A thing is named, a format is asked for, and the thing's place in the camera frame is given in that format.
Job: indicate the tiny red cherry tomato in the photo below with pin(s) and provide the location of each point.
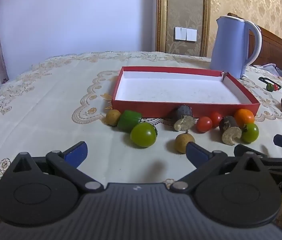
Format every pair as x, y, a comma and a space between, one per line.
276, 87

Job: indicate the black rectangular clip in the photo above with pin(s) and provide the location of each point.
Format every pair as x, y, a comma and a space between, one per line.
264, 79

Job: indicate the grey cloth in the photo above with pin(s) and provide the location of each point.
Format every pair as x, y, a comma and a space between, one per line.
273, 70

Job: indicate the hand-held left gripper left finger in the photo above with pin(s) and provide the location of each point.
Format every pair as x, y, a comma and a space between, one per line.
77, 153

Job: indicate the blue electric kettle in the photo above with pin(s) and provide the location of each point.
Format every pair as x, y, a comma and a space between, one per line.
228, 47

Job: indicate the green tomato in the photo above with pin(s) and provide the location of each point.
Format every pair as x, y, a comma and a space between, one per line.
143, 135
251, 133

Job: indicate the white wall switch panel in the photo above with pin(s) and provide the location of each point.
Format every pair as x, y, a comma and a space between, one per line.
186, 33

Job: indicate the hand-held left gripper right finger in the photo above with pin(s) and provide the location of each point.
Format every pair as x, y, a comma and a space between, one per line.
196, 153

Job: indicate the orange mandarin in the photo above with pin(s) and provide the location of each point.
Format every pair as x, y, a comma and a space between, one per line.
244, 116

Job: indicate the brown wooden headboard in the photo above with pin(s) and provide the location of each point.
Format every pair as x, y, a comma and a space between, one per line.
276, 47

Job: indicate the green cucumber piece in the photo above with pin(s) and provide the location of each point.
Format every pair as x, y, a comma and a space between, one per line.
128, 121

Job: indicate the red shallow cardboard box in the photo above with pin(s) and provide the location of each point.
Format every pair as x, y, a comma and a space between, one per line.
181, 90

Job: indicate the dark broken fruit right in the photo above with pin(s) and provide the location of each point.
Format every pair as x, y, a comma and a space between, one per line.
228, 130

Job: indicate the gold wall panel frame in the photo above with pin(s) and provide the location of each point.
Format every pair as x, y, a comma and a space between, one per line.
161, 17

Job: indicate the brown longan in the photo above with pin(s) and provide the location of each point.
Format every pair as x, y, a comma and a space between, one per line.
113, 117
181, 142

